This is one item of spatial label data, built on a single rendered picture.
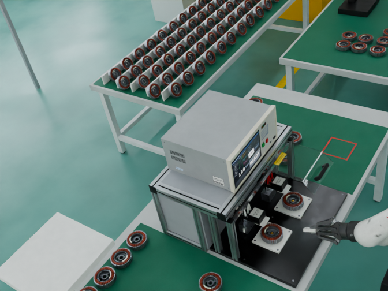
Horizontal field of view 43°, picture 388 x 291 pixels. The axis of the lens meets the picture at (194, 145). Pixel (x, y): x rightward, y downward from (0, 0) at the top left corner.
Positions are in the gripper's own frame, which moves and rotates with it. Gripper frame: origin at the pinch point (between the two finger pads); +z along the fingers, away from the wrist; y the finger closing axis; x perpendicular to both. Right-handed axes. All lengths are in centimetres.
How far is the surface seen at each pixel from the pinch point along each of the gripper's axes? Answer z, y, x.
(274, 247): 19.4, -8.2, 4.7
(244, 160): 16.5, 38.5, 17.9
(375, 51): 28, 81, -167
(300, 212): 16.8, 2.4, -18.8
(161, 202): 60, 24, 35
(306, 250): 6.8, -11.8, -3.6
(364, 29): 45, 101, -193
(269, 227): 23.8, 0.1, -0.2
